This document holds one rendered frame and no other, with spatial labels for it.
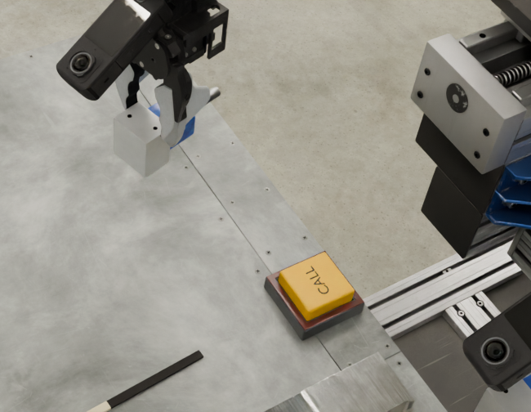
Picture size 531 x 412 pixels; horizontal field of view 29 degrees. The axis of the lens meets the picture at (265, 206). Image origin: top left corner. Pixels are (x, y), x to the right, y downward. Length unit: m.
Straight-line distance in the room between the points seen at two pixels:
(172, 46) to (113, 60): 0.06
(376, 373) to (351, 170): 1.39
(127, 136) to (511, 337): 0.46
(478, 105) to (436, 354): 0.80
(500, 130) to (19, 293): 0.54
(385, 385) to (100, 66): 0.40
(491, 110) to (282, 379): 0.36
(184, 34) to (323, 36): 1.71
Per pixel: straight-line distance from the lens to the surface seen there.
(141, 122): 1.07
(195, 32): 0.98
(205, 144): 1.27
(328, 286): 1.11
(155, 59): 0.98
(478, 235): 1.28
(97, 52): 0.95
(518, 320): 0.81
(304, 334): 1.10
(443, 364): 1.84
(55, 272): 1.14
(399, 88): 2.57
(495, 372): 0.80
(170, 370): 1.07
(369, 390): 0.98
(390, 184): 2.35
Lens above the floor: 1.73
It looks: 50 degrees down
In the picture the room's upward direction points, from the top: 10 degrees clockwise
